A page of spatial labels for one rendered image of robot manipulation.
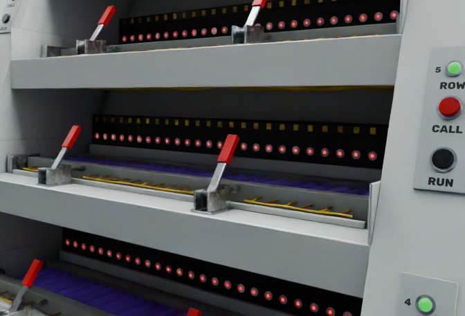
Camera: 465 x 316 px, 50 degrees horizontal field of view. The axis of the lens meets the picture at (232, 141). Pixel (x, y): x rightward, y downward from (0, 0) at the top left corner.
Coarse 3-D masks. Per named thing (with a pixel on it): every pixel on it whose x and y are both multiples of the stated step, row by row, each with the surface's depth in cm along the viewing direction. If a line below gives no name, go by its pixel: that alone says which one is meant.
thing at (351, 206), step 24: (24, 168) 76; (96, 168) 70; (120, 168) 67; (192, 192) 58; (240, 192) 56; (264, 192) 54; (288, 192) 53; (312, 192) 51; (336, 192) 51; (360, 216) 48
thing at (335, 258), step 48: (0, 144) 77; (48, 144) 84; (0, 192) 70; (48, 192) 64; (96, 192) 62; (144, 240) 54; (192, 240) 50; (240, 240) 47; (288, 240) 44; (336, 240) 42; (336, 288) 42
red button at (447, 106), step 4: (444, 100) 40; (448, 100) 39; (452, 100) 39; (456, 100) 39; (440, 104) 40; (444, 104) 39; (448, 104) 39; (452, 104) 39; (456, 104) 39; (440, 108) 40; (444, 108) 39; (448, 108) 39; (452, 108) 39; (456, 108) 39; (440, 112) 40; (444, 112) 39; (448, 112) 39; (452, 112) 39; (456, 112) 39; (448, 116) 39
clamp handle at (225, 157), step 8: (232, 136) 54; (224, 144) 54; (232, 144) 54; (224, 152) 54; (232, 152) 54; (224, 160) 53; (216, 168) 53; (224, 168) 53; (216, 176) 53; (216, 184) 52
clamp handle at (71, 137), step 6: (78, 126) 69; (72, 132) 69; (78, 132) 69; (66, 138) 69; (72, 138) 69; (66, 144) 68; (72, 144) 69; (66, 150) 68; (60, 156) 68; (54, 162) 67; (60, 162) 67; (54, 168) 67
